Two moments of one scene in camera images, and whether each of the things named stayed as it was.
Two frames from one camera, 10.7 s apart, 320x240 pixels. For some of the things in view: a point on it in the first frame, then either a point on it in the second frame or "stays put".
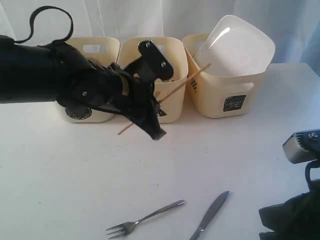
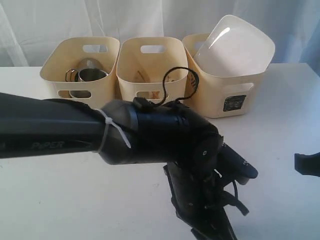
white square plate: (235, 48) stays put
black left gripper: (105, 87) → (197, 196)
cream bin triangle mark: (170, 95) stays put
